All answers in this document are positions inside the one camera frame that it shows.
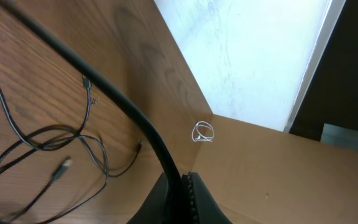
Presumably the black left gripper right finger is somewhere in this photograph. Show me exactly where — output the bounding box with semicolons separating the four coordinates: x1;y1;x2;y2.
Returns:
181;172;232;224

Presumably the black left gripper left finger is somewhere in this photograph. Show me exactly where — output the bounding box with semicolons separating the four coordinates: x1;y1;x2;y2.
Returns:
127;173;169;224

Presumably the white usb cable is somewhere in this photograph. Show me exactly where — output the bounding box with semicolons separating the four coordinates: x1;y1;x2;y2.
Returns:
191;120;216;144

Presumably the thin black cable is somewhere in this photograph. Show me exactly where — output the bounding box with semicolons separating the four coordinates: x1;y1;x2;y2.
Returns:
0;55;144;224

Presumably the black usb cable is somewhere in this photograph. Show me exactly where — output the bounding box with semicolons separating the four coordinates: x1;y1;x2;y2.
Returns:
0;0;186;224

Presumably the cardboard panel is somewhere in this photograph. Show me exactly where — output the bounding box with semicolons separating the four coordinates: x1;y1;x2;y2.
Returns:
193;115;358;223

